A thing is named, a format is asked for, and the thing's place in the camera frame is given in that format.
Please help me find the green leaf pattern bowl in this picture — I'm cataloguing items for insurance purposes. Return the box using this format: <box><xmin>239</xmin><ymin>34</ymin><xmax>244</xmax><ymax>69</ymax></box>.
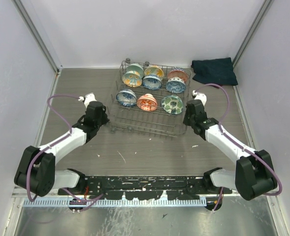
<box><xmin>161</xmin><ymin>95</ymin><xmax>184</xmax><ymax>115</ymax></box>

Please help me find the blue floral bowl front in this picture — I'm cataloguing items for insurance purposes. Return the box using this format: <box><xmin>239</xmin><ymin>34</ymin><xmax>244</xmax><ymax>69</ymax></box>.
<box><xmin>116</xmin><ymin>89</ymin><xmax>137</xmax><ymax>107</ymax></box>

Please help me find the orange floral bowl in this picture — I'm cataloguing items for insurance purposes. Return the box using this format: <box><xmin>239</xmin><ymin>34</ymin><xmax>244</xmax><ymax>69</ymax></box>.
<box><xmin>137</xmin><ymin>93</ymin><xmax>158</xmax><ymax>111</ymax></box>

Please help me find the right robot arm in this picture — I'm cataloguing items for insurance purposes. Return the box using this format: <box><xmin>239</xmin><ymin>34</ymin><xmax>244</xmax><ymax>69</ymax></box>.
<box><xmin>183</xmin><ymin>100</ymin><xmax>281</xmax><ymax>201</ymax></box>

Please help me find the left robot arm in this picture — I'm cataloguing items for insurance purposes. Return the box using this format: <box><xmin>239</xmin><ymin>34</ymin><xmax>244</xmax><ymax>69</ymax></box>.
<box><xmin>14</xmin><ymin>101</ymin><xmax>109</xmax><ymax>202</ymax></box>

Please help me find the blue white diamond bowl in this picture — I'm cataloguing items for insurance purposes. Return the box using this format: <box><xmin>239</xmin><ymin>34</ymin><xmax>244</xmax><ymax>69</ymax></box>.
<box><xmin>166</xmin><ymin>77</ymin><xmax>186</xmax><ymax>93</ymax></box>

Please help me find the red blue zigzag bowl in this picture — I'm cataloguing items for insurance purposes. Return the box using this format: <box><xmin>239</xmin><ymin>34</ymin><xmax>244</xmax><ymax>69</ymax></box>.
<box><xmin>167</xmin><ymin>69</ymin><xmax>188</xmax><ymax>83</ymax></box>

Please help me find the dark blue cloth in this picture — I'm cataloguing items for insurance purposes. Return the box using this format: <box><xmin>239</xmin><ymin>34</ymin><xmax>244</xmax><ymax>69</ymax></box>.
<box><xmin>191</xmin><ymin>57</ymin><xmax>238</xmax><ymax>86</ymax></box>

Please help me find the yellow blue floral bowl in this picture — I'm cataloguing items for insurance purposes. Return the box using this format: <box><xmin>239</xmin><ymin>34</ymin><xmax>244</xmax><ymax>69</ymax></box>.
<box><xmin>122</xmin><ymin>71</ymin><xmax>142</xmax><ymax>88</ymax></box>

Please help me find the blue floral bowl middle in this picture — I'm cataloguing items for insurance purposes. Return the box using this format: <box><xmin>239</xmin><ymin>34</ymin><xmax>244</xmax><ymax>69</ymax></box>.
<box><xmin>142</xmin><ymin>75</ymin><xmax>162</xmax><ymax>90</ymax></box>

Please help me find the yellow bowl with leaves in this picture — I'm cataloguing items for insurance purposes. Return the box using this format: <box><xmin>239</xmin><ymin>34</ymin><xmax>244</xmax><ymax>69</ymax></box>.
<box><xmin>144</xmin><ymin>65</ymin><xmax>164</xmax><ymax>78</ymax></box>

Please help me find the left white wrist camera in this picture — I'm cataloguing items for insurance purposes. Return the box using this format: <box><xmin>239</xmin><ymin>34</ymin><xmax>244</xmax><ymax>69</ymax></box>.
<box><xmin>78</xmin><ymin>92</ymin><xmax>97</xmax><ymax>108</ymax></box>

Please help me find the grey wire dish rack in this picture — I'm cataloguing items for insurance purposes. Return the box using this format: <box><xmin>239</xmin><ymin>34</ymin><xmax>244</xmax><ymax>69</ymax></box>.
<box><xmin>107</xmin><ymin>58</ymin><xmax>191</xmax><ymax>137</ymax></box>

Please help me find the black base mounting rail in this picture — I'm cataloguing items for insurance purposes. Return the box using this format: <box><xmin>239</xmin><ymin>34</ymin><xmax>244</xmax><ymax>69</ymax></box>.
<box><xmin>67</xmin><ymin>176</ymin><xmax>220</xmax><ymax>201</ymax></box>

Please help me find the white slotted cable duct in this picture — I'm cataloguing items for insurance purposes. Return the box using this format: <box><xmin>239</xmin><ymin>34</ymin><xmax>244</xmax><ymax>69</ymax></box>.
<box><xmin>22</xmin><ymin>197</ymin><xmax>207</xmax><ymax>207</ymax></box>

